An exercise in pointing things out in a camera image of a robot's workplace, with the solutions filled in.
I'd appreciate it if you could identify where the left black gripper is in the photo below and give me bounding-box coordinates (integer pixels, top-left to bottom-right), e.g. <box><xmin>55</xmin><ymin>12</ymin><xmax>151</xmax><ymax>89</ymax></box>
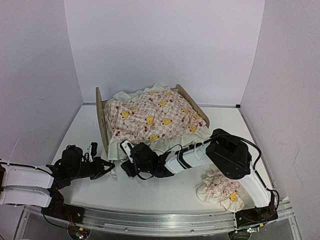
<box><xmin>68</xmin><ymin>156</ymin><xmax>114</xmax><ymax>180</ymax></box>

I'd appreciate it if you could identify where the duck print ruffled bed cover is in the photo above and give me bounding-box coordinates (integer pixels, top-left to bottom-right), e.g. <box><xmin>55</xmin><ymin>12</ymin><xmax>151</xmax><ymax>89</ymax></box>
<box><xmin>106</xmin><ymin>84</ymin><xmax>211</xmax><ymax>163</ymax></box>

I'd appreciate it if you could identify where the wooden pet bed frame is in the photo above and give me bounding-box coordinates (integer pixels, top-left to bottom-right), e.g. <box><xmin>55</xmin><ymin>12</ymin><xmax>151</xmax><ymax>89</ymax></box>
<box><xmin>95</xmin><ymin>84</ymin><xmax>210</xmax><ymax>159</ymax></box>

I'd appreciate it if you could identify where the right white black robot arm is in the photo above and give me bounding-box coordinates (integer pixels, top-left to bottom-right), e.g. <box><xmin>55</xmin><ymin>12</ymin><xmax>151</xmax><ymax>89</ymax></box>
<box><xmin>120</xmin><ymin>128</ymin><xmax>280</xmax><ymax>228</ymax></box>

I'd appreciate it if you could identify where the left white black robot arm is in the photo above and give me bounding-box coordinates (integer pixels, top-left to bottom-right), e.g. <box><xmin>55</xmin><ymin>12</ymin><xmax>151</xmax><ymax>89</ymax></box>
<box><xmin>0</xmin><ymin>142</ymin><xmax>115</xmax><ymax>224</ymax></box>

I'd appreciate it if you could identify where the duck print ruffled pillow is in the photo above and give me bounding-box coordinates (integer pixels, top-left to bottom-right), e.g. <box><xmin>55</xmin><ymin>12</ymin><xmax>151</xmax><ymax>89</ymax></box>
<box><xmin>196</xmin><ymin>165</ymin><xmax>245</xmax><ymax>213</ymax></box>

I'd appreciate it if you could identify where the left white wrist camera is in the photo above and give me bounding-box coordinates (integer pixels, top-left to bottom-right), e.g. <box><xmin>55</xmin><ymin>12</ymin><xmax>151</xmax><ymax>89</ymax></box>
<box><xmin>84</xmin><ymin>142</ymin><xmax>98</xmax><ymax>162</ymax></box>

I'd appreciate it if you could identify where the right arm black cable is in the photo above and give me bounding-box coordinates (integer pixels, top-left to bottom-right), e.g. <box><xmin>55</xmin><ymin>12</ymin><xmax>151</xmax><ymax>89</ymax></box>
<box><xmin>136</xmin><ymin>133</ymin><xmax>280</xmax><ymax>208</ymax></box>

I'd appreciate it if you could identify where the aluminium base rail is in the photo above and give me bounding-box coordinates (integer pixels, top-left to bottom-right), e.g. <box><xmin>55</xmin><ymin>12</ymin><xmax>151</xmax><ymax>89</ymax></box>
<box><xmin>22</xmin><ymin>194</ymin><xmax>301</xmax><ymax>237</ymax></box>

